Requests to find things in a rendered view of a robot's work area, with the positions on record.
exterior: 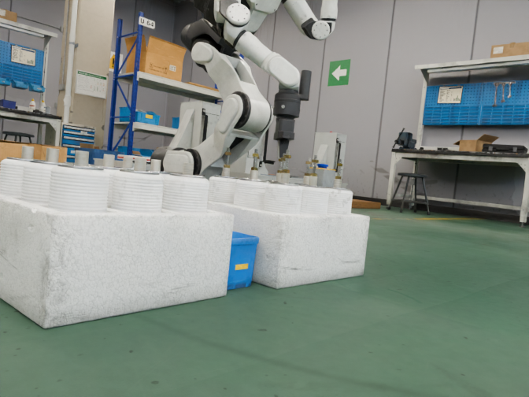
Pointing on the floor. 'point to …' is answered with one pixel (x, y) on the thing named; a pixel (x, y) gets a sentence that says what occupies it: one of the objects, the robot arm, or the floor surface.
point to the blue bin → (242, 260)
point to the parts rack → (147, 87)
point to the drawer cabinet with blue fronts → (71, 137)
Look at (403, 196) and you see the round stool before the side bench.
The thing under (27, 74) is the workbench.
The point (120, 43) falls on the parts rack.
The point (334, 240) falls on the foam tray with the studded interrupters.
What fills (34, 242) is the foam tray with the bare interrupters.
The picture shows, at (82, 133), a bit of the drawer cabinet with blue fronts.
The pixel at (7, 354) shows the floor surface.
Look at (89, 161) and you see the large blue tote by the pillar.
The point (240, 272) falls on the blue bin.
